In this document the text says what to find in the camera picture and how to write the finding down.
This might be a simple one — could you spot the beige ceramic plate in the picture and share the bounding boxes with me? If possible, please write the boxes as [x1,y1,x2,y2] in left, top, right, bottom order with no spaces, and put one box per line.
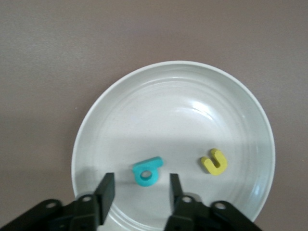
[71,60,276,231]

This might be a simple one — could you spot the yellow foam letter u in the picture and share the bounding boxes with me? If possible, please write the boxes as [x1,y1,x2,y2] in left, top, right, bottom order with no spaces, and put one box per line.
[200,148,228,176]

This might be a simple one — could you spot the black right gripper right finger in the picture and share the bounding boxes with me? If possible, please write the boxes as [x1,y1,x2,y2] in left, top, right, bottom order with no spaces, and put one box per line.
[163,173,212,231]

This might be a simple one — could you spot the teal foam letter b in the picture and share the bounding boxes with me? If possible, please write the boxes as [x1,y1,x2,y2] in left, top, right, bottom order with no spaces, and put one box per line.
[132,156,163,188]

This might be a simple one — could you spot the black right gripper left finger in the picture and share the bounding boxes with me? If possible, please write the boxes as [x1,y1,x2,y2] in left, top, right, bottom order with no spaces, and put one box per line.
[69,172,116,231]

